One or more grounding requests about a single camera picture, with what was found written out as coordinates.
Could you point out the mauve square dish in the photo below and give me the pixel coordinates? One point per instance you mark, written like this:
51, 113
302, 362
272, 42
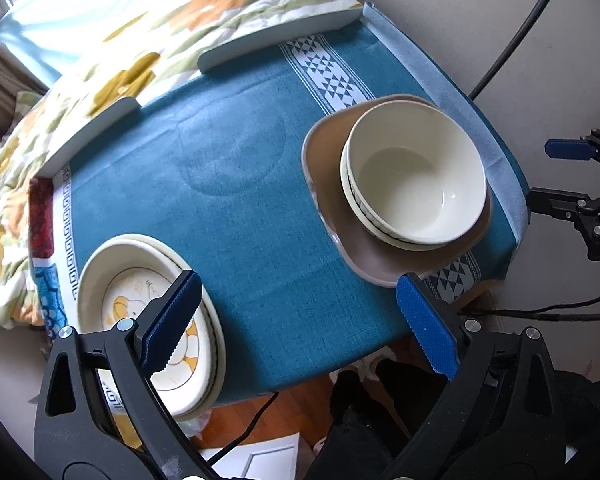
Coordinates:
380, 260

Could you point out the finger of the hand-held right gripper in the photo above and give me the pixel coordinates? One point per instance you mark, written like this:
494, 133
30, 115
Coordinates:
555, 202
567, 149

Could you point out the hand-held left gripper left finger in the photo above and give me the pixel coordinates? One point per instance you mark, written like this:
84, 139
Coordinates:
175, 320

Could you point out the cream plate with duck print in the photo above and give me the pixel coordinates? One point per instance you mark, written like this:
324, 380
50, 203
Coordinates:
130, 290

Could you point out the person's dark trousers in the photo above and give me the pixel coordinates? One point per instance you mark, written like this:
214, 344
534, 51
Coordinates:
370, 410

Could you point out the white paper sheet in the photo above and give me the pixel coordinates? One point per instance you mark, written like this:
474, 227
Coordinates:
270, 455

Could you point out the teal tablecloth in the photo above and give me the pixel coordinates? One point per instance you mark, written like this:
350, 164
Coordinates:
240, 125

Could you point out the floral blanket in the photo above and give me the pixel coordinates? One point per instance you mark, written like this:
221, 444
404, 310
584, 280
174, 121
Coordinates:
145, 35

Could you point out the plain white bowl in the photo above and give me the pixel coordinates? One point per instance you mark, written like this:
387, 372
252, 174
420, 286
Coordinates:
415, 175

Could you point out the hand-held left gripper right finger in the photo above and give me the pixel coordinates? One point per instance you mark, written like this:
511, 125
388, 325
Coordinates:
427, 320

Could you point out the brown curtain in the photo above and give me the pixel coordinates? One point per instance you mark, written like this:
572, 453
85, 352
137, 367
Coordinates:
2, 85

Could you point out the colourful patterned cloth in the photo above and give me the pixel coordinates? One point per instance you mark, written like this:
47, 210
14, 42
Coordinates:
41, 210

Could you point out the white curved board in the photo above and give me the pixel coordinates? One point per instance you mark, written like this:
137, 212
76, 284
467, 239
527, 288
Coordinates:
95, 130
290, 30

